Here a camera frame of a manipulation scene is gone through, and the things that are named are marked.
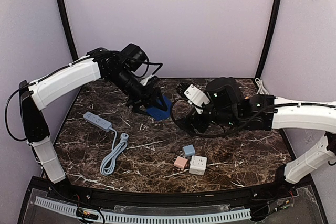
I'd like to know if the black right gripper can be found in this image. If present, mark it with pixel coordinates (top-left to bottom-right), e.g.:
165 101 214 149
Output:
174 102 240 137

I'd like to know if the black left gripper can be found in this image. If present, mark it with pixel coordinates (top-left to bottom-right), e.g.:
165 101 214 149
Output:
108 68 167 116

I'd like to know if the dark blue cube socket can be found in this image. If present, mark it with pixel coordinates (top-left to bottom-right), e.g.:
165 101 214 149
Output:
146 95 172 121

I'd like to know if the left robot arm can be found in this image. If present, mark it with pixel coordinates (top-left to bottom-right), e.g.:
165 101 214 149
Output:
16 44 170 201

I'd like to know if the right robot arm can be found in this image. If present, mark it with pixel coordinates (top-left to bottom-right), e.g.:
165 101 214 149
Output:
176 78 335 200

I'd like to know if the light blue charger plug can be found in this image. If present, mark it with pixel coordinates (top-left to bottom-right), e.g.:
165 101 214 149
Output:
182 145 196 157

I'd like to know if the pink charger plug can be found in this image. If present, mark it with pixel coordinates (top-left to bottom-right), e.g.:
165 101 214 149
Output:
174 156 188 169

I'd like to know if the white cube socket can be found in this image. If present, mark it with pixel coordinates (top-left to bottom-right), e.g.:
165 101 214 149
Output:
189 155 207 175

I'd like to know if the grey-blue power strip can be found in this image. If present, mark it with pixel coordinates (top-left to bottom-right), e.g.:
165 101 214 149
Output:
83 111 112 132

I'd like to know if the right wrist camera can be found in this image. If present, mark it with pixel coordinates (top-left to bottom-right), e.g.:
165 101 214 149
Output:
176 82 210 109

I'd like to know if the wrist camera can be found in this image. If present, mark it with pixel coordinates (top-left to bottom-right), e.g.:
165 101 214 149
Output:
121 43 148 72
176 82 210 109

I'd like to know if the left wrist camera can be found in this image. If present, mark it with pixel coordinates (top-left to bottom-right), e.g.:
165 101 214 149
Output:
121 43 148 72

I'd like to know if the grey-blue coiled cable with plug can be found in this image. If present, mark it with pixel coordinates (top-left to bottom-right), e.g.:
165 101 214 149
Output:
100 126 130 176

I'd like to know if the white power strip cable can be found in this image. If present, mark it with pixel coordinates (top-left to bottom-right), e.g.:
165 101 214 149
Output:
254 77 270 95

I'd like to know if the black front table rail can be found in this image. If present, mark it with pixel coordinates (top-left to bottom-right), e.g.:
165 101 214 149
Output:
31 168 300 210

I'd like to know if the light blue slotted cable duct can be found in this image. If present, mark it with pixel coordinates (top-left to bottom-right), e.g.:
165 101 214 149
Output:
34 196 251 223

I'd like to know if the black right frame post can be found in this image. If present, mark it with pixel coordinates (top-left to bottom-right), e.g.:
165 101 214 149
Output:
254 0 281 79

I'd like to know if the black frame post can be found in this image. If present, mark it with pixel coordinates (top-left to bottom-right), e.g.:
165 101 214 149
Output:
254 0 281 79
56 0 78 60

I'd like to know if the black left frame post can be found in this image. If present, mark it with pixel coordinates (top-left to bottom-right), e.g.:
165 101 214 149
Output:
56 0 78 60

